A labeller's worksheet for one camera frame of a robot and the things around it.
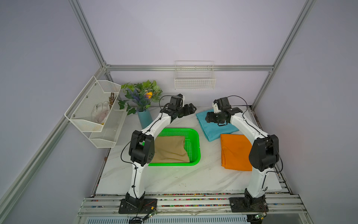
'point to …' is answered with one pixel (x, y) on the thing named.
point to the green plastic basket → (192, 145)
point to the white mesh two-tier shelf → (104, 135)
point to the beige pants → (169, 149)
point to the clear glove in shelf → (99, 112)
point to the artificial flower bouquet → (139, 97)
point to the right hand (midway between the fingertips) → (210, 120)
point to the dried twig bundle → (111, 99)
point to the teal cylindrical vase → (145, 118)
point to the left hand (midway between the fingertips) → (191, 110)
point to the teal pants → (212, 130)
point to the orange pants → (236, 152)
